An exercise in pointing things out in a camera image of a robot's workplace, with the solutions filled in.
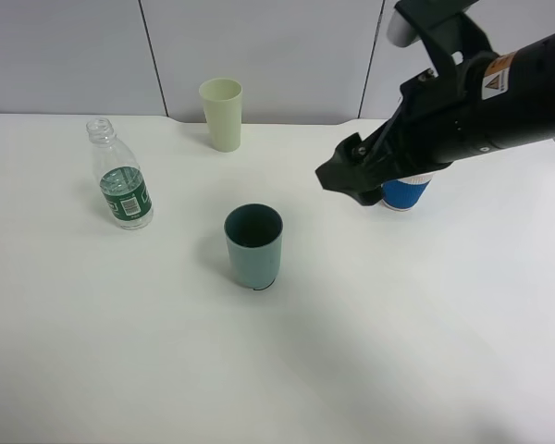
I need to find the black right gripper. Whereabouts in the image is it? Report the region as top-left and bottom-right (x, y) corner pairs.
(392, 0), (555, 177)

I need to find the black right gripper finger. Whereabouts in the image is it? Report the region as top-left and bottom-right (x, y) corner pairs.
(315, 100), (416, 206)

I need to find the clear plastic water bottle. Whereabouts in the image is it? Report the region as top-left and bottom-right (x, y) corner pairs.
(86, 117), (154, 230)

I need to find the teal plastic cup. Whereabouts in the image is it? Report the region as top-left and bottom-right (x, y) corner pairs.
(224, 203), (283, 290)

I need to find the blue sleeved paper cup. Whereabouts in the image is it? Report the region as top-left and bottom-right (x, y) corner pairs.
(382, 173), (434, 211)

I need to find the pale yellow plastic cup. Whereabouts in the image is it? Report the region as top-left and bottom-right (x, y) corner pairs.
(199, 78), (242, 153)

